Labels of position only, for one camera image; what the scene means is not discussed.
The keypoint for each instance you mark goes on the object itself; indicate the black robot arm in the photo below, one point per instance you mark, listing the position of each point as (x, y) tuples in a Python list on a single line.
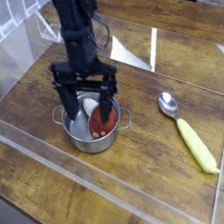
[(77, 14)]

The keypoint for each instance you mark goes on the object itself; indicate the clear acrylic barrier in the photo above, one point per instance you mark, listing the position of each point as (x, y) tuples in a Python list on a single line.
[(149, 175)]

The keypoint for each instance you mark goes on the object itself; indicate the small silver pot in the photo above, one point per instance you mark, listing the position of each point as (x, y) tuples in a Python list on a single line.
[(79, 132)]

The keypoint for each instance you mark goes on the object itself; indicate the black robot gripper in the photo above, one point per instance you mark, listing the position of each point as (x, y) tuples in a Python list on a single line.
[(83, 71)]

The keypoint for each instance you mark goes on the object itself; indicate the red toy mushroom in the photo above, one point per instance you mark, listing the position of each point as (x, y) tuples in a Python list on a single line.
[(97, 127)]

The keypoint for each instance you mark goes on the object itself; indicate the spoon with yellow handle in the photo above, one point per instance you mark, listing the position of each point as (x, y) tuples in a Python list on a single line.
[(195, 144)]

